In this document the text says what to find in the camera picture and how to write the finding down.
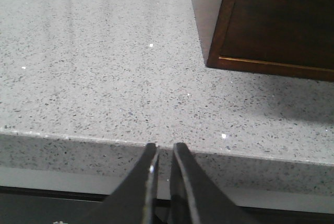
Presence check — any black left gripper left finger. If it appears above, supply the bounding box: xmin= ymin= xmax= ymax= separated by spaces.
xmin=77 ymin=143 xmax=159 ymax=223

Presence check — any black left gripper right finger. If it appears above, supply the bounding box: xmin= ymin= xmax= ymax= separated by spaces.
xmin=170 ymin=143 xmax=251 ymax=223

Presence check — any lower wooden drawer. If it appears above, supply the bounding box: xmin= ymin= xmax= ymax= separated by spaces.
xmin=220 ymin=0 xmax=333 ymax=69

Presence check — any dark wooden drawer cabinet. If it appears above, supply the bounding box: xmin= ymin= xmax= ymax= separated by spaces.
xmin=192 ymin=0 xmax=333 ymax=81

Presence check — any black appliance under counter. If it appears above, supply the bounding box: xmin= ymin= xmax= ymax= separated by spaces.
xmin=1 ymin=186 xmax=333 ymax=223

